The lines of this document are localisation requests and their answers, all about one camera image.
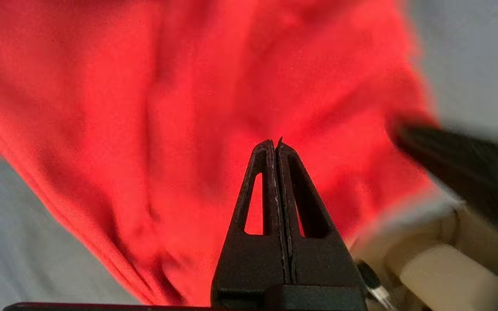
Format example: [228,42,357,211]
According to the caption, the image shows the red printed t-shirt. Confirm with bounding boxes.
[0,0,437,305]

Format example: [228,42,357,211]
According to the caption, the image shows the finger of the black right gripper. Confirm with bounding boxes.
[394,134,498,244]
[393,124,498,195]

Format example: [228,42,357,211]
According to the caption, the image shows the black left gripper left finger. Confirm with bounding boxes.
[211,140,291,309]

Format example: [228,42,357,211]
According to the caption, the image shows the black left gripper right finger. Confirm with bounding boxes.
[276,137,367,298]

